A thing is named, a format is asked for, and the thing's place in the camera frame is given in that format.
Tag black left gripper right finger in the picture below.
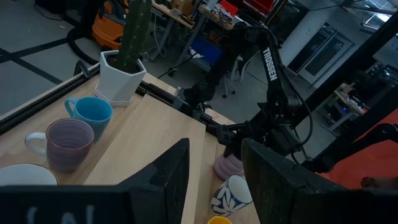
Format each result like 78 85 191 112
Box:
241 138 312 224

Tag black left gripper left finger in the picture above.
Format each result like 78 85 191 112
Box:
119 138 190 224

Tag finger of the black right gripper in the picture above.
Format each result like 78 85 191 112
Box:
217 133 243 158
214 122 249 136

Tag pink ringed mug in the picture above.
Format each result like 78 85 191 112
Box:
213 154 246 181

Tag blue white floral mug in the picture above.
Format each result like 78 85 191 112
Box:
210 174 253 218

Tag yellow faceted mug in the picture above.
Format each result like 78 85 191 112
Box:
207 215 233 224

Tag purple ribbed mug white handle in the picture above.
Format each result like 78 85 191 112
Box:
24 118 95 173

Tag white mug with brown rim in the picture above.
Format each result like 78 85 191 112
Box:
0 163 59 187

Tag wooden shelf with black legs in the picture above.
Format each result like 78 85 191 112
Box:
83 94 207 224

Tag white office chair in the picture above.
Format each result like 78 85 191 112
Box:
222 55 252 100

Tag cluttered wooden desk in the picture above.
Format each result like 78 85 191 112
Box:
317 82 369 133

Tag blue storage bin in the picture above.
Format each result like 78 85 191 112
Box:
189 37 223 65

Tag person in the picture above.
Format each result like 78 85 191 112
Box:
317 108 398 190

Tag person's hand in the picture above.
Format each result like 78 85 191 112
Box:
360 176 398 190

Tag wooden workbench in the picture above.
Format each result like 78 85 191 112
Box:
151 0 237 32

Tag red storage bins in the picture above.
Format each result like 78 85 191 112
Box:
219 0 276 18

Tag cardboard box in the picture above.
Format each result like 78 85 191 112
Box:
170 0 196 17

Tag green cactus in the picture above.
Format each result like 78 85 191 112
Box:
116 0 153 74

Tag black table clamp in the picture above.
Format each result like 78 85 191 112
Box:
73 60 91 78

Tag orange vacuum cleaner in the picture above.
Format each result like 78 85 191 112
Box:
91 0 130 50

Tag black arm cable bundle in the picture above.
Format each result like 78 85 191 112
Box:
289 71 313 156

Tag black overhead rig frame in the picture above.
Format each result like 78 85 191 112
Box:
292 12 398 175

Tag black aluminium table frame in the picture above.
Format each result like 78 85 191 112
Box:
0 63 237 136

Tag black vacuum hose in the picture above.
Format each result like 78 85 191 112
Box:
67 27 100 66

